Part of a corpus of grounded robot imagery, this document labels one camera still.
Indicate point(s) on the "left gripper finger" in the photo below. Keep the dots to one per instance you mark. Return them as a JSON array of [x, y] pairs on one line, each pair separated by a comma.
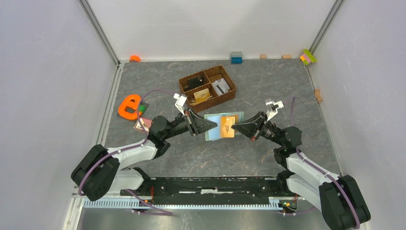
[[200, 121], [208, 130]]

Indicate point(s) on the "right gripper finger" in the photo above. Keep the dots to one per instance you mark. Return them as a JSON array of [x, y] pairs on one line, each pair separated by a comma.
[[252, 122], [249, 132]]

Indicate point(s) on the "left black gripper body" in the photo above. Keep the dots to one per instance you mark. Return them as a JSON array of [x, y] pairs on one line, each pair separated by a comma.
[[192, 128]]

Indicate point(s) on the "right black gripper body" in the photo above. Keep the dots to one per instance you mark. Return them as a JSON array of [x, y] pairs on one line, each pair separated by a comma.
[[260, 128]]

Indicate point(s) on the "gold credit card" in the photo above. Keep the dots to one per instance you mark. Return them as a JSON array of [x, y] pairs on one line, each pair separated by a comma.
[[226, 130]]

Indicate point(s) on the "light blue card holder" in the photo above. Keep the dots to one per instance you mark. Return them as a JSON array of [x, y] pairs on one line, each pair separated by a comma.
[[216, 118]]

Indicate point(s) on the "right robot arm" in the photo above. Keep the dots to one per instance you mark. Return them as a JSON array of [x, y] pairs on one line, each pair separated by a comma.
[[338, 198]]

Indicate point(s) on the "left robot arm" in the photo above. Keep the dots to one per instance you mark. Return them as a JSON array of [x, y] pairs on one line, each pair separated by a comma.
[[107, 169]]

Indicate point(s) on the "gold card in basket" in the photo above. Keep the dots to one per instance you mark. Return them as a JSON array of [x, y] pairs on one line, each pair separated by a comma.
[[202, 95]]

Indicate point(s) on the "white cards in basket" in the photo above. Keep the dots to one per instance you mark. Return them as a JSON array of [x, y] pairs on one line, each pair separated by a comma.
[[220, 86]]

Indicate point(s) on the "pink square card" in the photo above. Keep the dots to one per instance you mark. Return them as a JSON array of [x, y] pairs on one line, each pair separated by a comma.
[[144, 123]]

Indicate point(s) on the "black item in basket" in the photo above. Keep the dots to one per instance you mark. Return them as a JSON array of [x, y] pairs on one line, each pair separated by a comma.
[[194, 83]]

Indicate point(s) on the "green toy block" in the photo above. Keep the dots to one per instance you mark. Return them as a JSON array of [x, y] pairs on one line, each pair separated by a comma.
[[142, 108]]

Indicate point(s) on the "curved wooden arch block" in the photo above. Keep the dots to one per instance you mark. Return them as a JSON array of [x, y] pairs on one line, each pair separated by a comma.
[[317, 93]]

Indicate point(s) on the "blue grey lego stack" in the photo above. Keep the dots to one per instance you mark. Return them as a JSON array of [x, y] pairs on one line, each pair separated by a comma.
[[236, 57]]

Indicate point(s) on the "orange letter e toy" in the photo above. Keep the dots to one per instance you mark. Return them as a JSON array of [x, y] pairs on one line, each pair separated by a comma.
[[128, 107]]

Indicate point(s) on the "green pink lego stack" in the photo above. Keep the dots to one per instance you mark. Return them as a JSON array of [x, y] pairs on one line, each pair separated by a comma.
[[307, 57]]

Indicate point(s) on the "orange round cap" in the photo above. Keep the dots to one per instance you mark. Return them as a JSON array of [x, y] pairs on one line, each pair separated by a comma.
[[134, 58]]

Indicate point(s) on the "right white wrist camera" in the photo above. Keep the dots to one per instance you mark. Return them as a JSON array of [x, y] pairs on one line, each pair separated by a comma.
[[272, 108]]

